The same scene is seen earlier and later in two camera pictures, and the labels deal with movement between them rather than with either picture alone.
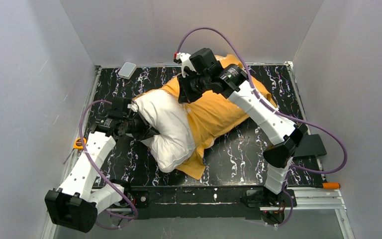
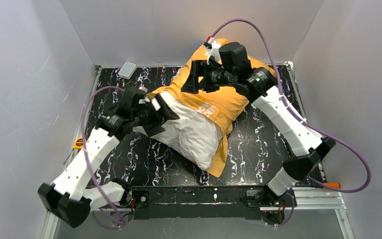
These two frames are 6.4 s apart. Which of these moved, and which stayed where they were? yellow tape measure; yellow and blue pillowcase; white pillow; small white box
Moved: white pillow; yellow and blue pillowcase
Stayed: small white box; yellow tape measure
